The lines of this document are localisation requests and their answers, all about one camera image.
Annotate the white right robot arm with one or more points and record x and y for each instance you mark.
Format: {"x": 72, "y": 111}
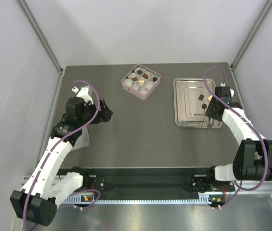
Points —
{"x": 253, "y": 159}

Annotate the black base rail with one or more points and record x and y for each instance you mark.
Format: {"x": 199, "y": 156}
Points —
{"x": 148, "y": 186}

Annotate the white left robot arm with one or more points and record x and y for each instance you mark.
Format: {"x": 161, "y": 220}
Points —
{"x": 39, "y": 199}

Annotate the pink chocolate tin box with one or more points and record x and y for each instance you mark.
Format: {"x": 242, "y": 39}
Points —
{"x": 130, "y": 82}

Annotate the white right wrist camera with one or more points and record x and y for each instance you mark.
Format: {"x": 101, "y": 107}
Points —
{"x": 232, "y": 92}

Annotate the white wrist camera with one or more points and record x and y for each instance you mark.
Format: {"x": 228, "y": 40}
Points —
{"x": 232, "y": 92}
{"x": 84, "y": 93}

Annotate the steel tray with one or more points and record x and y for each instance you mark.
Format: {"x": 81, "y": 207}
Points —
{"x": 187, "y": 106}

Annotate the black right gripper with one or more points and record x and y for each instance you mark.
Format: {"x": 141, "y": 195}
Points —
{"x": 209, "y": 112}

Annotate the steel tweezers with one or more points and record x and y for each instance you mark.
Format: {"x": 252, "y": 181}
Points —
{"x": 206, "y": 122}

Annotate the dark square chocolate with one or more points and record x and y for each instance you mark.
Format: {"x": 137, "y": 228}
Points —
{"x": 201, "y": 97}

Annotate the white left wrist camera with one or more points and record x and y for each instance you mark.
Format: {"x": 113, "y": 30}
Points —
{"x": 84, "y": 93}

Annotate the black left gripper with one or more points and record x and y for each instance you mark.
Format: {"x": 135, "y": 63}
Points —
{"x": 104, "y": 115}

